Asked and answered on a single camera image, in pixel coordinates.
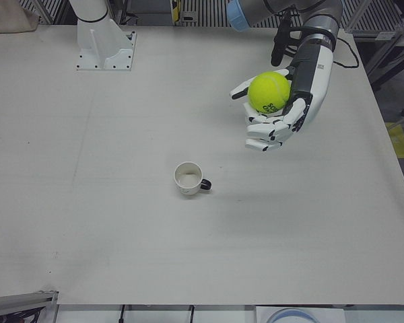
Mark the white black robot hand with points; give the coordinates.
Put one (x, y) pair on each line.
(318, 74)

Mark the yellow tennis ball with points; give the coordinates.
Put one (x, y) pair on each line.
(267, 91)

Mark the yellow floor sheet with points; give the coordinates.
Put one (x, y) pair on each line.
(400, 139)

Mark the striped vent grille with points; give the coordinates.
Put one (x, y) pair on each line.
(205, 11)

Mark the yellow black device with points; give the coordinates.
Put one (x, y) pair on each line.
(176, 10)

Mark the blue white round object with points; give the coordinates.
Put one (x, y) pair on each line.
(291, 316)

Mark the beige cloth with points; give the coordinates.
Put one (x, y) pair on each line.
(6, 17)

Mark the aluminium frame profile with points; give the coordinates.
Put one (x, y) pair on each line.
(23, 301)
(395, 43)

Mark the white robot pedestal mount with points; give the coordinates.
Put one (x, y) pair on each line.
(102, 50)

